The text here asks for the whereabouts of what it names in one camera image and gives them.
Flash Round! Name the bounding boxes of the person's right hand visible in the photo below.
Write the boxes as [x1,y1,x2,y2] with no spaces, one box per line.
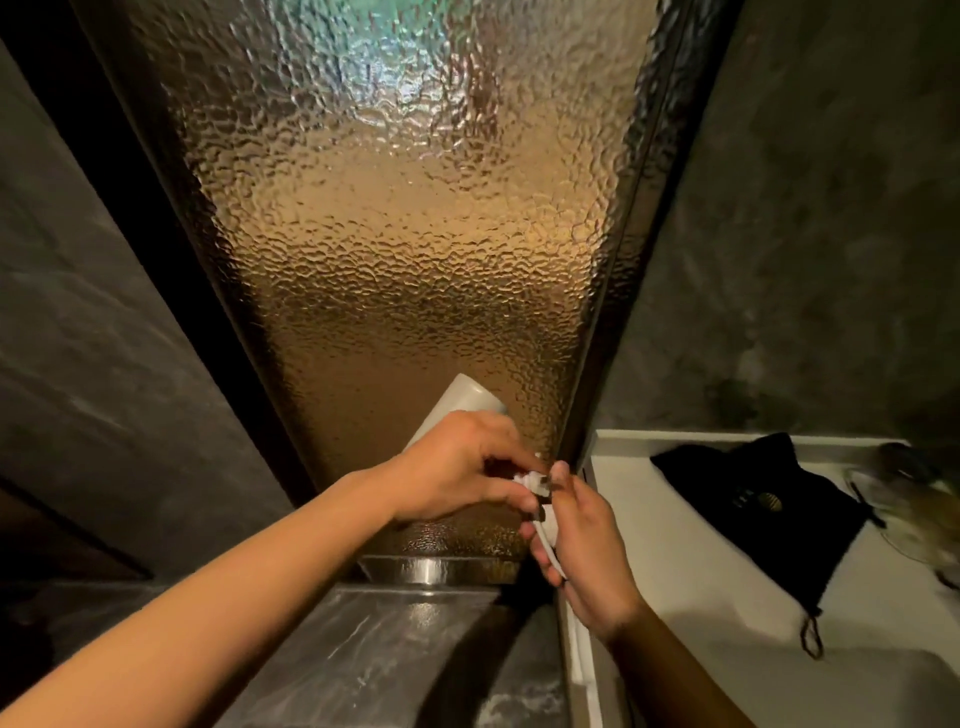
[518,458,648,648]

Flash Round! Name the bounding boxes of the person's left hand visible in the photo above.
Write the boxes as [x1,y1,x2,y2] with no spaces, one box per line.
[377,410,550,525]

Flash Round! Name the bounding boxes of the white hair dryer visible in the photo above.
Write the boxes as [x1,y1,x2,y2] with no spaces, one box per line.
[404,372,569,583]

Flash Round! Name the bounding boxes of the white sink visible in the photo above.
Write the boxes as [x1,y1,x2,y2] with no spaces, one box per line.
[577,428,960,728]

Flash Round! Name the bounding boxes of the black drawstring bag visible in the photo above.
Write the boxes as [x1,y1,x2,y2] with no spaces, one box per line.
[648,432,888,662]

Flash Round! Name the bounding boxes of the person's left forearm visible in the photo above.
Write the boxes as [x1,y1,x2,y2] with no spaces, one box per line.
[0,468,408,728]

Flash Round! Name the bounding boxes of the white vanity cabinet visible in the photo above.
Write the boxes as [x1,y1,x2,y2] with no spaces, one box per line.
[557,596,610,728]

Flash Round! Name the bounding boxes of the textured amber glass door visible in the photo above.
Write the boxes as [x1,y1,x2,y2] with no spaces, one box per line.
[69,0,742,588]

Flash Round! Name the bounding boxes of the clear glass cup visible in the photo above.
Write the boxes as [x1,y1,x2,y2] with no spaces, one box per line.
[873,441,943,496]

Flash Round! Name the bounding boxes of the amber glass cup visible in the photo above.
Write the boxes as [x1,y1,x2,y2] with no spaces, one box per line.
[894,488,960,571]

